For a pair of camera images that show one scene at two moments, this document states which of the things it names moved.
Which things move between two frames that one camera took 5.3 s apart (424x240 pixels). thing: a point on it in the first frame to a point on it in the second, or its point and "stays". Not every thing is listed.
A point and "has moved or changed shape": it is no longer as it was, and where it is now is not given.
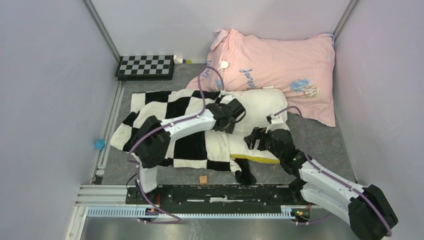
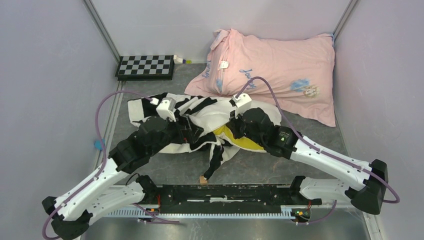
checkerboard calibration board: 158,67 stays
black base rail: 282,195 stays
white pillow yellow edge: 258,104 has moved or changed shape
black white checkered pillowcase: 210,150 has moved or changed shape
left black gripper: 229,128 to 189,134
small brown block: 203,179 stays
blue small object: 99,144 stays
